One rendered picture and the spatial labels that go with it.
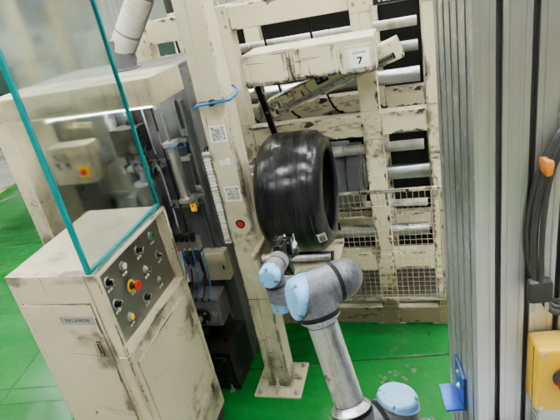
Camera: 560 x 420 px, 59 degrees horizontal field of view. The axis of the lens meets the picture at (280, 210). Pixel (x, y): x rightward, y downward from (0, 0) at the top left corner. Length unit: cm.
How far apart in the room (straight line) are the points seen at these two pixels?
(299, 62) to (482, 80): 162
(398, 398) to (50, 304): 127
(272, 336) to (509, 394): 182
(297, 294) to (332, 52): 125
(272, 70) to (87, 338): 137
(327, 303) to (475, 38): 84
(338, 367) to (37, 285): 114
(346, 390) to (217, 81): 132
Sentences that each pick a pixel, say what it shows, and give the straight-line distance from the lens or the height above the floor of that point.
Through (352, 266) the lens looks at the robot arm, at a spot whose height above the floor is 131.
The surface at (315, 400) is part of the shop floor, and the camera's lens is 286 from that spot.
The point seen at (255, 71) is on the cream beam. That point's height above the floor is 171.
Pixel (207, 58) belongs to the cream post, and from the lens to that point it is 212.
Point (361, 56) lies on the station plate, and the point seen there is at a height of 171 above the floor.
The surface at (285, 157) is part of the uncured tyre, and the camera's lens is 206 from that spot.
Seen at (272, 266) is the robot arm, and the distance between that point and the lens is 168.
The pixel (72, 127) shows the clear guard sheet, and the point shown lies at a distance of 183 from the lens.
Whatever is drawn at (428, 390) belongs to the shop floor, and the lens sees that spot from 286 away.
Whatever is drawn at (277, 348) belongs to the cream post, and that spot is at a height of 29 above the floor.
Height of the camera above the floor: 206
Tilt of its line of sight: 25 degrees down
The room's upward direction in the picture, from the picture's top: 11 degrees counter-clockwise
